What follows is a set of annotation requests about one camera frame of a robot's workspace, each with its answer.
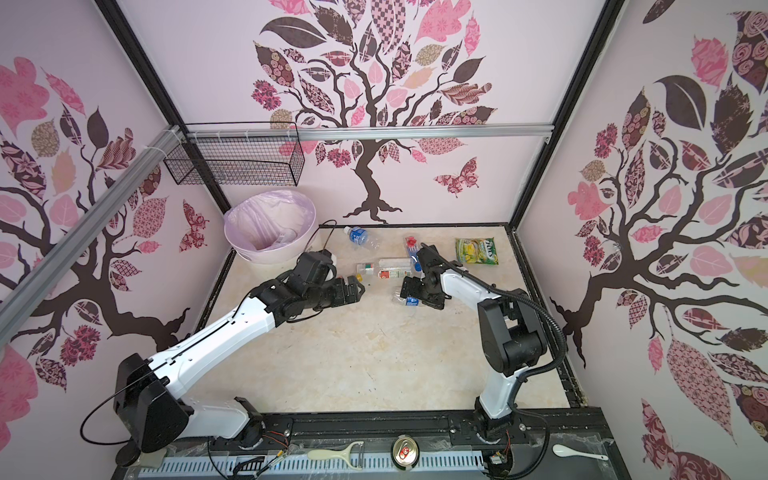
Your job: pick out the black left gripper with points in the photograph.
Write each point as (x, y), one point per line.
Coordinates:
(354, 296)

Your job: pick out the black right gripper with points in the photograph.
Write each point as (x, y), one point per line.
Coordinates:
(416, 281)

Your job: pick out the fiji bottle blue label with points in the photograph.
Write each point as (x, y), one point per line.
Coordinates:
(412, 248)

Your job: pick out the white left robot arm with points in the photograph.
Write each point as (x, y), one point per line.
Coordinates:
(151, 394)

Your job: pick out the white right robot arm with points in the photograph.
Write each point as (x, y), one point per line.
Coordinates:
(511, 331)

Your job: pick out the cream bin with pink liner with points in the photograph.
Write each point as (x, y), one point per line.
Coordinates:
(271, 227)

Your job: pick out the clear flat bottle green red label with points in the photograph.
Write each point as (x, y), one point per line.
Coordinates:
(386, 268)

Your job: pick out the clear bottle blue label back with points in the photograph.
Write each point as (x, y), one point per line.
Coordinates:
(362, 237)

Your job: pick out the green yellow snack bag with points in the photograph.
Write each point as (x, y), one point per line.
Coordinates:
(476, 251)

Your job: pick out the cream vegetable peeler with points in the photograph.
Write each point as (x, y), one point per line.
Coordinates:
(352, 455)

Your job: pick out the crushed metal can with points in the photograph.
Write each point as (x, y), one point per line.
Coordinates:
(405, 452)

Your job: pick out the white plastic spoon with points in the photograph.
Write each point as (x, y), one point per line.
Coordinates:
(564, 451)

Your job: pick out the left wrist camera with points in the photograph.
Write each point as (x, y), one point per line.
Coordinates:
(316, 266)

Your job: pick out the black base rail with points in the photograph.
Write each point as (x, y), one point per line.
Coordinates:
(458, 427)

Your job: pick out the black wire mesh basket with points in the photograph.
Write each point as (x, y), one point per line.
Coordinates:
(260, 153)

